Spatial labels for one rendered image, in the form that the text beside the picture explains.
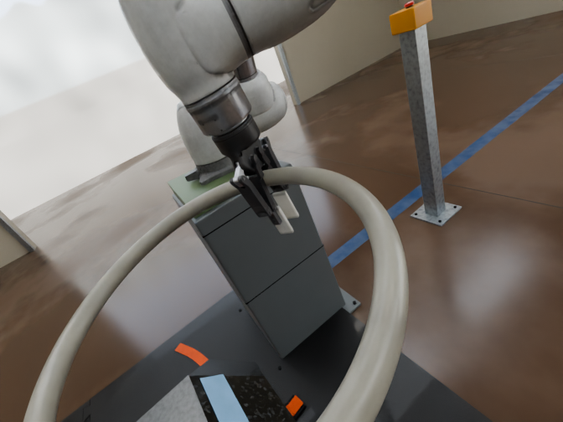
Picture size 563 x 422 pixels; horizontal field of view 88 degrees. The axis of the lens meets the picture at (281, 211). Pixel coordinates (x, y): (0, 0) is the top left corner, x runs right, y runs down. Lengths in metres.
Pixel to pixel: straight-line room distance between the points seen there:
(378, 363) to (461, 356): 1.12
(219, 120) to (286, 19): 0.16
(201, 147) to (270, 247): 0.44
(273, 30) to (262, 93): 0.61
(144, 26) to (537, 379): 1.38
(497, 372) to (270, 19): 1.25
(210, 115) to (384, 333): 0.35
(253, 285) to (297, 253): 0.22
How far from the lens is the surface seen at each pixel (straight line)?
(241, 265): 1.09
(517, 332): 1.44
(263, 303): 1.22
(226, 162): 1.08
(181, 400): 0.50
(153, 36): 0.44
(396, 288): 0.27
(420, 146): 1.71
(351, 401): 0.24
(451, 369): 1.34
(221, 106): 0.44
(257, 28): 0.43
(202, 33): 0.43
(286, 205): 0.59
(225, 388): 0.51
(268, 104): 1.06
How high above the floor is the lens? 1.18
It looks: 29 degrees down
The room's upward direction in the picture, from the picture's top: 24 degrees counter-clockwise
